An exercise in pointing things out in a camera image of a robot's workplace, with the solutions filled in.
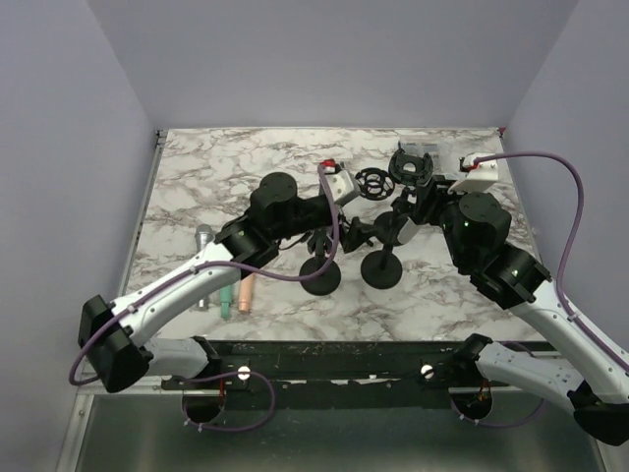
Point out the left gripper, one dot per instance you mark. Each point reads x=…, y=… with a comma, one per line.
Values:
x=356, y=234

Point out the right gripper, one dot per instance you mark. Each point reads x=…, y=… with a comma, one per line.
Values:
x=432, y=195

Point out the black stand of pink microphone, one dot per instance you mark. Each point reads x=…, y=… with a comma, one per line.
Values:
x=409, y=171

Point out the black stand of white microphone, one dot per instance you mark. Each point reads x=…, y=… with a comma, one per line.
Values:
x=382, y=269

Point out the black tripod shock-mount stand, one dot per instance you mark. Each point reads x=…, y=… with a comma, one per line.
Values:
x=374, y=184

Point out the black round-base mic stand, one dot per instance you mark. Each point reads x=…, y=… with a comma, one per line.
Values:
x=318, y=246

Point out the pink microphone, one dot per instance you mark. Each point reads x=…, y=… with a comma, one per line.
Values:
x=245, y=296

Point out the teal microphone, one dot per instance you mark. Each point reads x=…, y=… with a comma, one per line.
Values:
x=226, y=299

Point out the grey mesh microphone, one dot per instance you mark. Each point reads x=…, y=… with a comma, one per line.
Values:
x=204, y=236

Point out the white microphone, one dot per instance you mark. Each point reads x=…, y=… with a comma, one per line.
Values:
x=407, y=231

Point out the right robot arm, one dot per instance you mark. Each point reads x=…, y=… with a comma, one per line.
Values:
x=594, y=388

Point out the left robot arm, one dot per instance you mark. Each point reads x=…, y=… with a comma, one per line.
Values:
x=119, y=338

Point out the clear plastic screw box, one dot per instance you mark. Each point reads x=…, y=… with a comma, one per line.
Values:
x=443, y=162

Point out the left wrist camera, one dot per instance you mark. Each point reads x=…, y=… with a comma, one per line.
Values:
x=342, y=183

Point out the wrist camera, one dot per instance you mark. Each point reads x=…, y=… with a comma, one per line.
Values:
x=476, y=176
x=342, y=183

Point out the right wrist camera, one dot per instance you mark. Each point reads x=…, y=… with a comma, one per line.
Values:
x=476, y=176

